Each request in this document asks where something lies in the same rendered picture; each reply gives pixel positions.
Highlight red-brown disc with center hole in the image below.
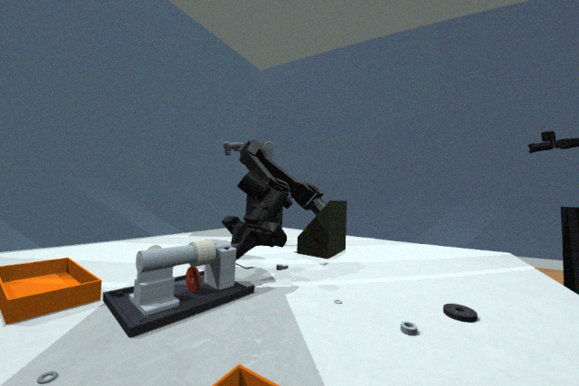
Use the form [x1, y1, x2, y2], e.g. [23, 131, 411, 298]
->
[185, 267, 201, 293]

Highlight orange open-top tray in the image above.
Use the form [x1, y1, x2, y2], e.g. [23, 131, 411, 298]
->
[0, 257, 102, 325]
[212, 364, 279, 386]

